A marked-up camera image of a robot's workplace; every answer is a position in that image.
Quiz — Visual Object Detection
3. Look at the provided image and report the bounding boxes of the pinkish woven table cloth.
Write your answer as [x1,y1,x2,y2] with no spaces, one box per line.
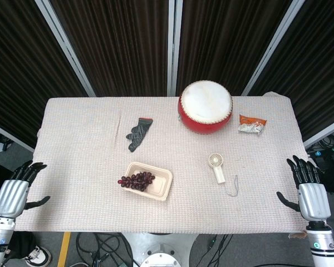
[16,93,312,234]

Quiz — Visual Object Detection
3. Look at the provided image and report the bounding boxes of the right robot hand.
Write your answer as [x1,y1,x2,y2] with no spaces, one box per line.
[276,155,332,222]

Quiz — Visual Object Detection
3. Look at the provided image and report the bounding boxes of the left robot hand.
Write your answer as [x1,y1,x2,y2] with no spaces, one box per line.
[0,160,51,218]

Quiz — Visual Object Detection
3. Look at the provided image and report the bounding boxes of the dark red grape bunch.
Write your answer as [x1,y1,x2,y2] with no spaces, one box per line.
[117,171,156,192]

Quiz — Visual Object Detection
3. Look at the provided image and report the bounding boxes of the white handheld fan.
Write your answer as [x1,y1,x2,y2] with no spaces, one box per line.
[208,152,239,198]

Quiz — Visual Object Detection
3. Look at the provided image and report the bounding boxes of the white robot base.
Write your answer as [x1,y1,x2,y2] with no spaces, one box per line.
[121,232,198,267]

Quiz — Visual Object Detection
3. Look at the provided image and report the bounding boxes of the black and white sneaker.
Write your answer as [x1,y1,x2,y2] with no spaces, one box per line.
[24,245,52,266]

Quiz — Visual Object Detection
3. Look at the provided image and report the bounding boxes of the beige plastic food tray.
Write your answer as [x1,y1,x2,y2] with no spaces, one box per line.
[121,161,174,202]

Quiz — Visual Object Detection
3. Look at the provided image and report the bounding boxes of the orange and white snack packet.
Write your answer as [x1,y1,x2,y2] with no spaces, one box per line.
[238,113,268,136]

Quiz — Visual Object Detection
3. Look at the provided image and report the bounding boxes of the dark ribbed partition screen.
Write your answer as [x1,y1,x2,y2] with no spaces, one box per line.
[0,0,334,150]

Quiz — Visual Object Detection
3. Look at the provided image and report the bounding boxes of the black glove with red cuff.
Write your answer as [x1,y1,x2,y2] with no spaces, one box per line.
[125,117,154,153]

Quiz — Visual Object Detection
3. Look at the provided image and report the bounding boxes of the red drum with white skin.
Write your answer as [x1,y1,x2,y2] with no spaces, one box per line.
[176,80,234,135]

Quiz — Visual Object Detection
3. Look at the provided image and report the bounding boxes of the black floor cables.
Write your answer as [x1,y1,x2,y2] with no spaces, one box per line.
[75,233,134,267]

